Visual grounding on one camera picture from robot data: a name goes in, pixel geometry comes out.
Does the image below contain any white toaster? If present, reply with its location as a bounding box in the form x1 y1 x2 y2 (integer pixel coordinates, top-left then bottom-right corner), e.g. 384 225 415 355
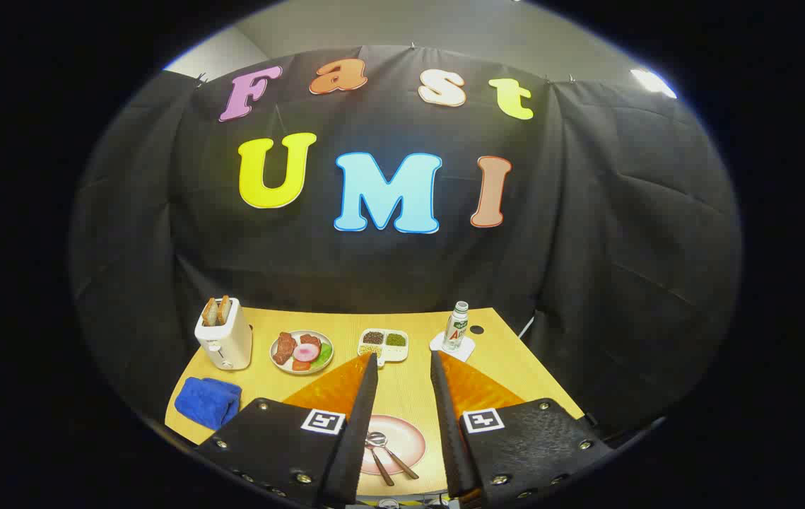
194 297 254 371

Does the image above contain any metal fork wooden handle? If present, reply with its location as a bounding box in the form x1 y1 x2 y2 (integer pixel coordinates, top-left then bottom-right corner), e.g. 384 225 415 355
365 444 395 487

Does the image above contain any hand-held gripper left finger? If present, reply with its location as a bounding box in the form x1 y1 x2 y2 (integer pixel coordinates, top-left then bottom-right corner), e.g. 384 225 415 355
194 352 380 508

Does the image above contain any metal spoon wooden handle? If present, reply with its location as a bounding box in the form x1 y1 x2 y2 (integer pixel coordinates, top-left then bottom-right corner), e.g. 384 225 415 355
365 431 420 481

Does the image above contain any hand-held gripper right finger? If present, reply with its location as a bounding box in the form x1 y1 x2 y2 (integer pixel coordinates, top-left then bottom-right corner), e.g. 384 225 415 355
430 351 616 507

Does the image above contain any white square coaster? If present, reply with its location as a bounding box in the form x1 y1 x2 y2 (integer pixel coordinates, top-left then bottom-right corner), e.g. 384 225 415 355
429 332 476 363

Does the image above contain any pink round plate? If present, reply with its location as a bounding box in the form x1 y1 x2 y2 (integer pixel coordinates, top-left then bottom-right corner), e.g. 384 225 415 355
358 415 428 476

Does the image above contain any white divided grain dish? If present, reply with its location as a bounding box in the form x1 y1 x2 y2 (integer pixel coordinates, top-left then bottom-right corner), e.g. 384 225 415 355
358 328 409 368

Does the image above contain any white round food plate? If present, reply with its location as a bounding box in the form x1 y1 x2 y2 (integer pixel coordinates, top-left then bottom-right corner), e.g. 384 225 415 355
269 329 335 375

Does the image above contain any white drink bottle green label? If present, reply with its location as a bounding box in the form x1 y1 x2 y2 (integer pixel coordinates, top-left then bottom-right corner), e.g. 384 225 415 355
442 301 470 352

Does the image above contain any blue folded towel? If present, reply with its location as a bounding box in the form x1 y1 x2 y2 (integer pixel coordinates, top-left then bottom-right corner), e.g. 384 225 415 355
175 377 242 431

